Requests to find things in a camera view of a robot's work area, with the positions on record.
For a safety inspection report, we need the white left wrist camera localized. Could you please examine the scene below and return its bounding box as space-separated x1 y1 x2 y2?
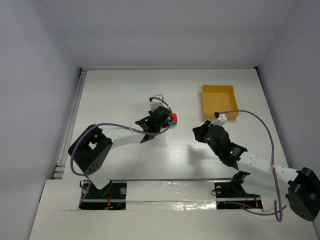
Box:
149 94 165 112

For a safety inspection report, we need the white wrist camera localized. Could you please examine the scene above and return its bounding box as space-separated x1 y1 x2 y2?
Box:
212 112 228 127
149 94 165 112

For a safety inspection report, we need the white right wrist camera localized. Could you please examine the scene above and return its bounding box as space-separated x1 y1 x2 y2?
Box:
212 112 228 127

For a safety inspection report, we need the red wedge block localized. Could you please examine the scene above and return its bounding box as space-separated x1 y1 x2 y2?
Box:
172 113 178 122

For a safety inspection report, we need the yellow plastic tray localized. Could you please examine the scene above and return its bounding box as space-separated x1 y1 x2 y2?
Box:
200 85 238 120

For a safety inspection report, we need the aluminium rail left edge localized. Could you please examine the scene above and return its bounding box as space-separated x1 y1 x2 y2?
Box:
51 67 87 180

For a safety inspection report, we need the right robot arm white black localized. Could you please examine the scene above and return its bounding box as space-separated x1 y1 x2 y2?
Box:
192 121 320 222

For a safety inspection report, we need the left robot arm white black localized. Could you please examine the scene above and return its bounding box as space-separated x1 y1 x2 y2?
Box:
68 106 172 197

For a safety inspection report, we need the white foam base board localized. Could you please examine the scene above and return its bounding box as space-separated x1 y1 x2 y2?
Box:
30 180 317 240

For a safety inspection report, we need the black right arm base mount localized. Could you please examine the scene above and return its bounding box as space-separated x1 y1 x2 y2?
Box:
211 171 260 199

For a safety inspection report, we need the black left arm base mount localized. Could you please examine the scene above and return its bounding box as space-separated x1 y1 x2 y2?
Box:
79 180 127 210

